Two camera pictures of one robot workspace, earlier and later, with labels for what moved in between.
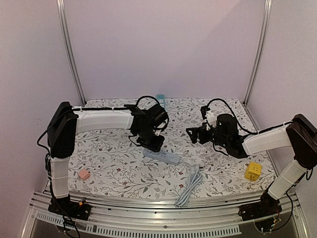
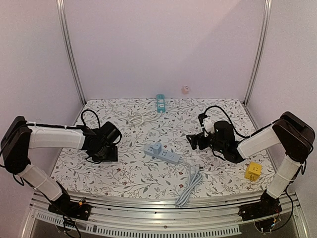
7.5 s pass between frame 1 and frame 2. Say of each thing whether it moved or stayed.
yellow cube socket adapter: stayed
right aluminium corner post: stayed
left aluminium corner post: stayed
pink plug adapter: moved
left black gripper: moved
